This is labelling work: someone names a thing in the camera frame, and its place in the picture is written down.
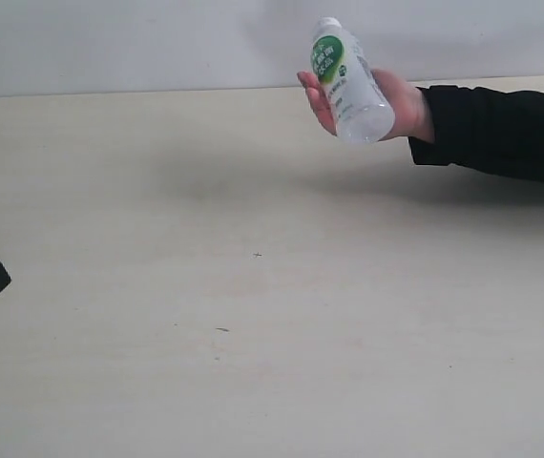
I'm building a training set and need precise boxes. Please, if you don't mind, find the clear bottle with green label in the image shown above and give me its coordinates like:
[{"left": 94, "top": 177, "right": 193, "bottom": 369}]
[{"left": 310, "top": 17, "right": 395, "bottom": 144}]

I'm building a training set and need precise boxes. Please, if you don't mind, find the forearm in black sleeve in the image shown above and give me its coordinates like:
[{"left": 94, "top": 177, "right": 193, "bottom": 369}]
[{"left": 408, "top": 85, "right": 544, "bottom": 183}]

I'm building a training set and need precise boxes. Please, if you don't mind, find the person's bare hand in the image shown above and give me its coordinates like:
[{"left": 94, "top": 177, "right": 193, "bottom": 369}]
[{"left": 297, "top": 68, "right": 436, "bottom": 144}]

